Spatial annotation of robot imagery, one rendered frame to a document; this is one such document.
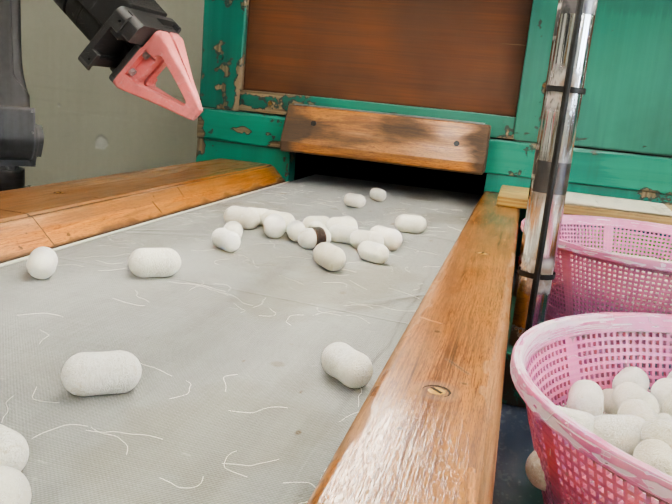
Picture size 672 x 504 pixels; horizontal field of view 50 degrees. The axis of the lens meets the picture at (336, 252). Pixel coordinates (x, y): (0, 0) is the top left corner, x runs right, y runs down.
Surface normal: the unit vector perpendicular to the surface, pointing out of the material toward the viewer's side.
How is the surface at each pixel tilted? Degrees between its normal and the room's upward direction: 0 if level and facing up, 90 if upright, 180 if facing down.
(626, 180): 90
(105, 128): 90
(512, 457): 0
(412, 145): 66
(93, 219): 45
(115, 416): 0
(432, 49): 90
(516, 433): 0
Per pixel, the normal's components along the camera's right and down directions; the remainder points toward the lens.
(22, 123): 0.59, 0.11
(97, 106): -0.25, 0.18
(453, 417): 0.10, -0.97
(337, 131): -0.19, -0.21
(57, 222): 0.75, -0.58
